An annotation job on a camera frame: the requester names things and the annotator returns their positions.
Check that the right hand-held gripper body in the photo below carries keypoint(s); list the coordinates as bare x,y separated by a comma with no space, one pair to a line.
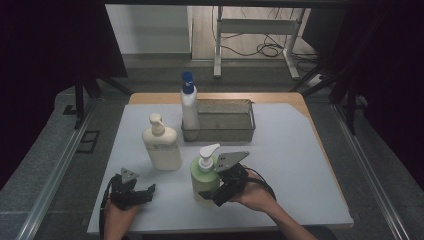
235,180

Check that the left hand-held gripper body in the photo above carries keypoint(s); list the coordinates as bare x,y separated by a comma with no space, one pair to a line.
124,195

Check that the green pump bottle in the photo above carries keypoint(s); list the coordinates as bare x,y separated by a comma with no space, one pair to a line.
203,181

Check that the cream pump bottle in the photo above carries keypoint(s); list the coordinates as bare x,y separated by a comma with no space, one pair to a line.
164,150

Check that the grey mesh basket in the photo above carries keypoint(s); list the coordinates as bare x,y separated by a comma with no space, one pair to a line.
226,133

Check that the white bottle with blue pump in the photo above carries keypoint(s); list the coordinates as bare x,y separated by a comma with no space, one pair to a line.
190,106

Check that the person's left hand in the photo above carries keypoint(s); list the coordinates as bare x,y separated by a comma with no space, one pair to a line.
119,218

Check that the person's right hand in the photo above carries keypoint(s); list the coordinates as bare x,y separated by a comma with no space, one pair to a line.
258,195

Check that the pale grey table mat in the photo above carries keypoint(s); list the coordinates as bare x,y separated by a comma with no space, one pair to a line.
293,166

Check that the black metal stand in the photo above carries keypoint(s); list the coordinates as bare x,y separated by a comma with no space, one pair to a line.
79,100
350,110

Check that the white power strip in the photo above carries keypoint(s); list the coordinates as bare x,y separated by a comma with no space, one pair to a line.
315,80

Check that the black curtain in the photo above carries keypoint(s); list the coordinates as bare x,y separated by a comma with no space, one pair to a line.
40,66
390,66

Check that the aluminium rail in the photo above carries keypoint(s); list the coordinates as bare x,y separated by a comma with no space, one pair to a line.
370,173
53,180

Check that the white metal desk frame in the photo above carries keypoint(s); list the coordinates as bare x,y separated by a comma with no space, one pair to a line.
255,26

